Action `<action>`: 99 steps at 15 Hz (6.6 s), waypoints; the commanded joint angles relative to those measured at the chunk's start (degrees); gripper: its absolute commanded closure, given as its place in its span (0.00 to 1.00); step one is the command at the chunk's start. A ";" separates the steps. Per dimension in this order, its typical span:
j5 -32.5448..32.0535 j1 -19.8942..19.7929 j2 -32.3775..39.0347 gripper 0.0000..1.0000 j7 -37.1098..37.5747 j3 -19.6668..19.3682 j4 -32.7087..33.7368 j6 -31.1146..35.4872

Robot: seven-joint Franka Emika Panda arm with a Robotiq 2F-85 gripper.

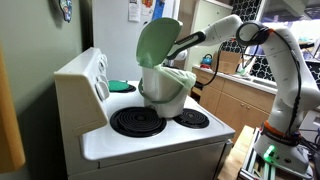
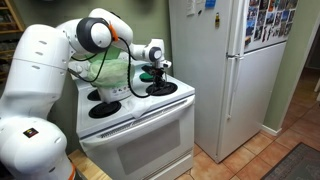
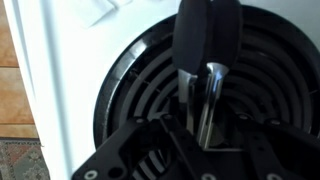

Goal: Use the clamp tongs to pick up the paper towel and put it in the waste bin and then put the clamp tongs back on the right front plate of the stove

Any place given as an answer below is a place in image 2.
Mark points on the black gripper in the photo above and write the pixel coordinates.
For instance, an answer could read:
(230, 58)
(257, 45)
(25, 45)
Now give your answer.
(159, 70)

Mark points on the white cloth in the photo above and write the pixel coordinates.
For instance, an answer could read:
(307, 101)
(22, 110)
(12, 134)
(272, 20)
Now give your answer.
(138, 107)

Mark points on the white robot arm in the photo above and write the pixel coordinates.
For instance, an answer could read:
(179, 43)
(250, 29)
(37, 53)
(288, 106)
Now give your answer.
(36, 66)

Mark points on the black coil stove burner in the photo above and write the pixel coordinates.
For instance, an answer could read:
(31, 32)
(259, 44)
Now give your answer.
(147, 69)
(104, 109)
(166, 89)
(94, 95)

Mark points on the white waste bin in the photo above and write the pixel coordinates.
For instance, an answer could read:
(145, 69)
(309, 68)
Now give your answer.
(115, 93)

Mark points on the green bin liner bag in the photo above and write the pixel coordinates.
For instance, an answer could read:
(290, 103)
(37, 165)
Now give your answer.
(111, 71)

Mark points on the green waste bin lid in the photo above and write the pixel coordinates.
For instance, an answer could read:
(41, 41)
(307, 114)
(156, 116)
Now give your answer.
(111, 53)

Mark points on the white electric stove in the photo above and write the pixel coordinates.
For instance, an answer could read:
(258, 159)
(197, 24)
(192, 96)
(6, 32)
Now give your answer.
(143, 146)

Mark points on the white refrigerator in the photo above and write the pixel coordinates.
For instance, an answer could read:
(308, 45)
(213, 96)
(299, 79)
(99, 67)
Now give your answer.
(206, 83)

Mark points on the yellow black fridge magnet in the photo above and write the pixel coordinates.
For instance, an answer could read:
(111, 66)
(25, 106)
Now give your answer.
(217, 20)

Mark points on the white orange paper sheet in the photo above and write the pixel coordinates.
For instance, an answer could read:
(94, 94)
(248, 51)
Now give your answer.
(200, 2)

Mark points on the blue paper note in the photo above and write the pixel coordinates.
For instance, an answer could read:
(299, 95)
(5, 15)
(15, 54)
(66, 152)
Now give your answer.
(210, 3)

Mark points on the light wooden table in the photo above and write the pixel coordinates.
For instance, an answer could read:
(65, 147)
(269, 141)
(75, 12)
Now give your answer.
(90, 166)

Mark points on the colourful fridge photo collage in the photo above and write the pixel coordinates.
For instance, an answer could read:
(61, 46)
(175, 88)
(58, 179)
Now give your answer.
(266, 20)

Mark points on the grey floor mat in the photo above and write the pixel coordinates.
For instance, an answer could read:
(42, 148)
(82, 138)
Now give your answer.
(296, 163)

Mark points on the wooden wall shelf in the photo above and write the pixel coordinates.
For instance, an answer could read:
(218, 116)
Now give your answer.
(11, 31)

